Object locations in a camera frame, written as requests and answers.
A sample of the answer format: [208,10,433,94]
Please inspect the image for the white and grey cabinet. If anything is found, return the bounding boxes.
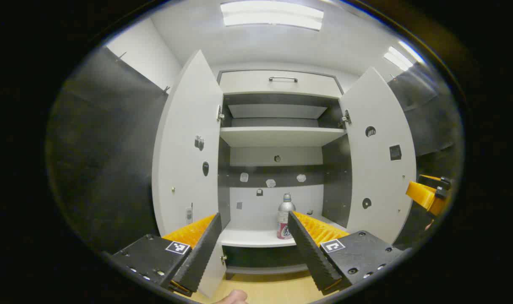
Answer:
[216,70,352,279]

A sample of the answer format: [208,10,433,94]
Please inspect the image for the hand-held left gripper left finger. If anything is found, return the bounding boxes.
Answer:
[109,212,223,297]

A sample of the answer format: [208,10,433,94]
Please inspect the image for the small ceiling light panel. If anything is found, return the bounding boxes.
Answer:
[383,40,426,71]

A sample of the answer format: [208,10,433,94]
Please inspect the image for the white cabinet door headphone sticker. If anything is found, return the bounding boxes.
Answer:
[339,67,417,245]

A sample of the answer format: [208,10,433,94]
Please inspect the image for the silver bottle red label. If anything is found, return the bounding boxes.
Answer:
[277,193,297,240]

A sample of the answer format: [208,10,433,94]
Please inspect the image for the large ceiling light panel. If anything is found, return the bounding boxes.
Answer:
[221,0,325,31]

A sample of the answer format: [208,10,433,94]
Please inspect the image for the white cabinet shelf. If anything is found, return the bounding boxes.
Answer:
[220,127,347,147]

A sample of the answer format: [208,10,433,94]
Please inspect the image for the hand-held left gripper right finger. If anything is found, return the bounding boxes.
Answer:
[287,210,405,296]

